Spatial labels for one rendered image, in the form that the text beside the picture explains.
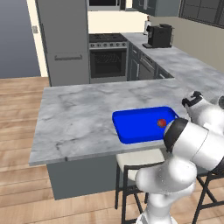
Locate blue tray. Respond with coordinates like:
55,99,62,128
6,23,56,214
112,106,180,145

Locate red apple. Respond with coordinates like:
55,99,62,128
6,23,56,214
157,118,168,129

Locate steel oven with hob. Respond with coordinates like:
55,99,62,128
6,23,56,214
87,32,130,85

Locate white cushioned black stool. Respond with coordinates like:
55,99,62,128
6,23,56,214
115,148,173,224

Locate grey base cupboards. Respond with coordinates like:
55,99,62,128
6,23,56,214
126,41,175,82

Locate grey island cabinet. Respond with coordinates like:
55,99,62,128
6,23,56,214
45,147,165,201

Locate black coffee machine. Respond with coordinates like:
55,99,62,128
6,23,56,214
142,23,176,50

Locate grey fridge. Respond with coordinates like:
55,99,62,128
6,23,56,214
35,0,91,88

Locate white bottle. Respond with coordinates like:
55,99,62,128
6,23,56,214
143,16,153,36

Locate black microwave oven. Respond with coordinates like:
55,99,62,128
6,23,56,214
87,0,127,12

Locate dark framed window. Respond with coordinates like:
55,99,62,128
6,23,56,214
178,0,224,30

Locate grey wall cupboards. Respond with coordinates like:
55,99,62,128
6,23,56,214
125,0,182,18

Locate black frame stool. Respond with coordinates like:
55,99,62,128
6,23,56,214
192,166,224,224

